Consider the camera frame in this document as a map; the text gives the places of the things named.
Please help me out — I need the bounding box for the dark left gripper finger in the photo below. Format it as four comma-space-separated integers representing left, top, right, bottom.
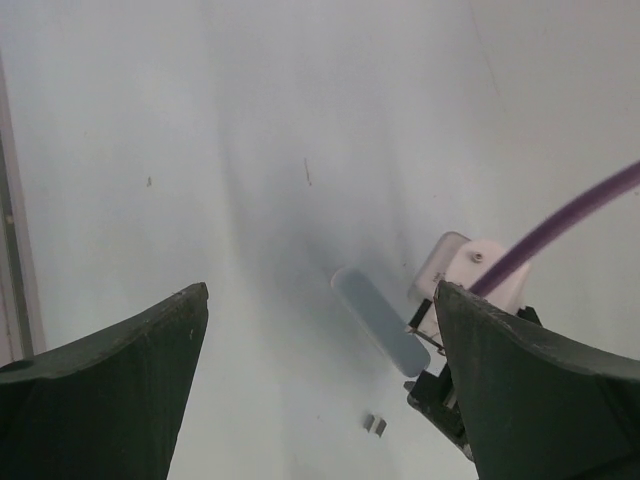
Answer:
1, 283, 209, 479

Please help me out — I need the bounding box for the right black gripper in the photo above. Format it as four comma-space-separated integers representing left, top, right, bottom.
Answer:
404, 282, 639, 479

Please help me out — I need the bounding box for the small staple strip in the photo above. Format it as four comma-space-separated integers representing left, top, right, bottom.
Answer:
362, 413, 388, 438

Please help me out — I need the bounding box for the left aluminium corner post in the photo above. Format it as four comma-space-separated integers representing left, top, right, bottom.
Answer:
1, 75, 46, 365

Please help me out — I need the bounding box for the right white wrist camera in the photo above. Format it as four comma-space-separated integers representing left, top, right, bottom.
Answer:
409, 231, 531, 314

